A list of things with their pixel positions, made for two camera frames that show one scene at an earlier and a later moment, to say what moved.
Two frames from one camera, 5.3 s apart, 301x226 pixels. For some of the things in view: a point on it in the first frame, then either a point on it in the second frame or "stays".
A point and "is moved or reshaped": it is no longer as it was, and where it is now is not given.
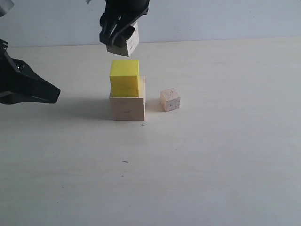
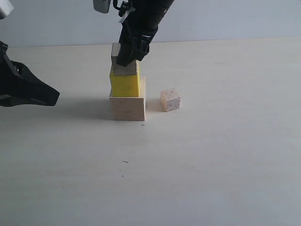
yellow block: x=124 y=77 stays
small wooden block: x=170 y=100 stays
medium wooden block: x=130 y=45 is moved or reshaped
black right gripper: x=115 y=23 to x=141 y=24
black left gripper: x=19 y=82 stays
